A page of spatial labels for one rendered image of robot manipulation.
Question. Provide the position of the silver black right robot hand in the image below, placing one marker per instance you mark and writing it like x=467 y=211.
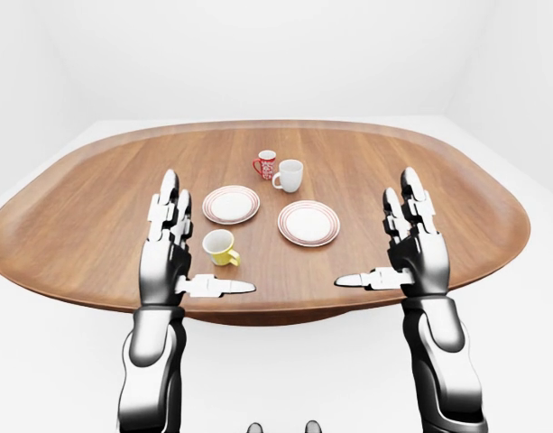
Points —
x=427 y=266

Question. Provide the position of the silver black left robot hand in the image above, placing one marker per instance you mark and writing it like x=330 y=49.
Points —
x=156 y=266

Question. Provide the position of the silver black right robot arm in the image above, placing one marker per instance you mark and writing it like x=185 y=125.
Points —
x=443 y=365

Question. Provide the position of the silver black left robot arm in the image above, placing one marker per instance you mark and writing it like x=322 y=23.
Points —
x=152 y=370

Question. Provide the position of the yellow and white mug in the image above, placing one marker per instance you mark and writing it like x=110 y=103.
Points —
x=219 y=247

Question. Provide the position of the small red-ringed white plate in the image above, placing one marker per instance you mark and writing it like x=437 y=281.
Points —
x=231 y=205

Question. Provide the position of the large red-ringed white plate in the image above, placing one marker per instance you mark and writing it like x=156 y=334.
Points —
x=308 y=223

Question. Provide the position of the red patterned mug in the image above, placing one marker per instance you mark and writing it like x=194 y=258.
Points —
x=265 y=165

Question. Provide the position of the plain white mug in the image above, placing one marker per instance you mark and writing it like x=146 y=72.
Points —
x=288 y=175

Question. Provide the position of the round dark wooden table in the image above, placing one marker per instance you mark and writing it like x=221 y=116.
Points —
x=100 y=216

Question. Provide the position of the small dark rounded shape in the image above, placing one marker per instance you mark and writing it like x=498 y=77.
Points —
x=255 y=427
x=313 y=426

